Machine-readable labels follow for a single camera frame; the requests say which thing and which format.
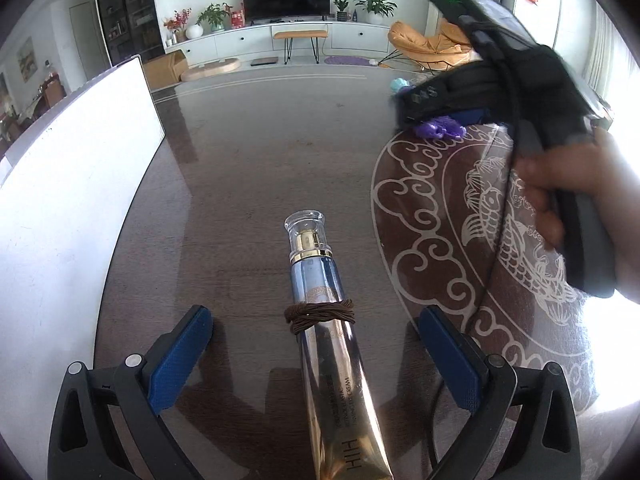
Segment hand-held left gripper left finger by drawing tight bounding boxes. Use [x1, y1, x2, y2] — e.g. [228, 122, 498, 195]
[48, 304, 212, 480]

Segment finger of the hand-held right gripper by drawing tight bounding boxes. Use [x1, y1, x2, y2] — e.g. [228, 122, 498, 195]
[450, 107, 490, 127]

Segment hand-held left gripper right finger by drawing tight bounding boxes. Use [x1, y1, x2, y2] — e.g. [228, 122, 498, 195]
[418, 304, 583, 480]

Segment purple plastic toy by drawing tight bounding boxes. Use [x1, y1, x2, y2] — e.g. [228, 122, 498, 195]
[412, 115, 469, 142]

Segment gold cream tube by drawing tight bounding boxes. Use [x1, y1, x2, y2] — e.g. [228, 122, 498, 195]
[284, 211, 394, 480]

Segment person's right hand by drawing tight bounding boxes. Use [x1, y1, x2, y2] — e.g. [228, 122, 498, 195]
[515, 127, 640, 307]

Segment white sheer curtain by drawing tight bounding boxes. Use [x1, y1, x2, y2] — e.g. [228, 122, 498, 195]
[585, 0, 621, 106]

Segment orange lounge chair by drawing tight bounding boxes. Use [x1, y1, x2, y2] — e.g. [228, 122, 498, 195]
[377, 20, 481, 73]

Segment purple floor rug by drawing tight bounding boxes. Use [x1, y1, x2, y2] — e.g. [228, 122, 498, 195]
[324, 55, 383, 67]

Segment large potted plant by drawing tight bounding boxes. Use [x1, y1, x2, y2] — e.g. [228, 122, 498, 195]
[355, 0, 398, 25]

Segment white board panel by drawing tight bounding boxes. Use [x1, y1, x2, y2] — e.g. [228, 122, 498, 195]
[0, 56, 167, 461]

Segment orange bench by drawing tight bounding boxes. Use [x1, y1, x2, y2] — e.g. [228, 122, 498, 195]
[273, 30, 329, 65]

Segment white television cabinet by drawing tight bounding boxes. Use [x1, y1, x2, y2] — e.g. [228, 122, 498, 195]
[164, 21, 401, 68]

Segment leafy potted plant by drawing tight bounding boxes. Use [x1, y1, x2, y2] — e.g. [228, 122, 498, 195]
[196, 3, 231, 33]

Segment cardboard box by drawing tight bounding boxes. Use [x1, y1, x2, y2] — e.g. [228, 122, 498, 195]
[142, 51, 189, 88]

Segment red flowers in vase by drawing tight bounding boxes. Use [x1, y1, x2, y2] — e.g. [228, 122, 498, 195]
[162, 8, 193, 43]

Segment dark glass cabinet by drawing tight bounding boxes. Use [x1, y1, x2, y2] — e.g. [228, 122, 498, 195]
[92, 0, 166, 68]

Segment black cable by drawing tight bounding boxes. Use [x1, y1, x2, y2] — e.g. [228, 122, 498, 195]
[470, 25, 531, 161]

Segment brown hair tie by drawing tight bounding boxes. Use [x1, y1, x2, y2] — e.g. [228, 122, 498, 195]
[284, 299, 357, 334]

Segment framed wall painting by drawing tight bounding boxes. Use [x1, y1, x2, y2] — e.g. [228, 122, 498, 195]
[17, 37, 40, 83]

